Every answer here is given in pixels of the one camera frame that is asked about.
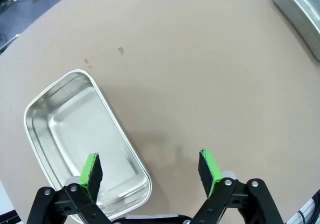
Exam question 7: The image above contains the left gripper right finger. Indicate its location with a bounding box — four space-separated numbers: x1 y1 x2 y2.
191 148 285 224

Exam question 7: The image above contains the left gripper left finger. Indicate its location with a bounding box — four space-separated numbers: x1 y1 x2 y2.
26 152 113 224

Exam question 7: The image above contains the stainless steel rectangular container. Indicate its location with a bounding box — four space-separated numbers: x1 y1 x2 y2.
23 68 153 222
271 0 320 63

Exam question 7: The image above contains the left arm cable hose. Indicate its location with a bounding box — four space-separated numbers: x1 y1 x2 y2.
286 188 320 224

